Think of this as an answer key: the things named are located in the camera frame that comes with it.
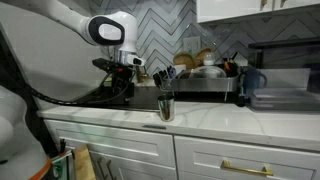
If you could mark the white lower cabinet drawer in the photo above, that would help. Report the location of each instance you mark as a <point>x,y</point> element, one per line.
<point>202,158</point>

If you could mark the clear plastic container stack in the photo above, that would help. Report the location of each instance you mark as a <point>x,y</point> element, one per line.
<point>294,90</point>

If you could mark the wooden cutting board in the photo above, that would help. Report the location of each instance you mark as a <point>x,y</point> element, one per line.
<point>82,164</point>

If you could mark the wooden plate in rack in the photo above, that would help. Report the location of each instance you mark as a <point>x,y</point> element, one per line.
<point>184,58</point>

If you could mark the baby bottle with white cap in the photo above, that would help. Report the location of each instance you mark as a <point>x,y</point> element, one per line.
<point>209,59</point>

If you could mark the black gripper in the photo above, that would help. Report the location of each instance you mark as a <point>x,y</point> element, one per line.
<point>117,86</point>

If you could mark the blue pitcher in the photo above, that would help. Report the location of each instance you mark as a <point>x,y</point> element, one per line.
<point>252,79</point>

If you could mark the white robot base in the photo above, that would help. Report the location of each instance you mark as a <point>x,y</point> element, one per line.
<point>21,154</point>

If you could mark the stainless steel sink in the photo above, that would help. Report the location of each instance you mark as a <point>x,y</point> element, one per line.
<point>145,98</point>

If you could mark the silver metal cup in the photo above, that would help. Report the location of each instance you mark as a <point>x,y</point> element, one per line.
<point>166,105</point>

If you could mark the stainless steel dish rack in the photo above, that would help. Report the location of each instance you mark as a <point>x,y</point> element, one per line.
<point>229,84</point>

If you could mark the clear glass bowl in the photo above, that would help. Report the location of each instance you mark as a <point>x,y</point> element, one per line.
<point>208,72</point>

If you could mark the white upper cabinet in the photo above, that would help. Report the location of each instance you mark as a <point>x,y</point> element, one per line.
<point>216,10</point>

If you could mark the white wall outlet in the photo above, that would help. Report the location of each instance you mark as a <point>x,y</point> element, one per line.
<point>192,44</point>

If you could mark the black microwave appliance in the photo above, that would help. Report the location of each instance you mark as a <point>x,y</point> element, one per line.
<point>292,63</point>

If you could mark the gold drawer handle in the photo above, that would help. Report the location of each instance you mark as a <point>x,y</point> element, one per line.
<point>265,171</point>

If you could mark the brass kitchen faucet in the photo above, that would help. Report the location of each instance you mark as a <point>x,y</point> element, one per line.
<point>141,75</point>

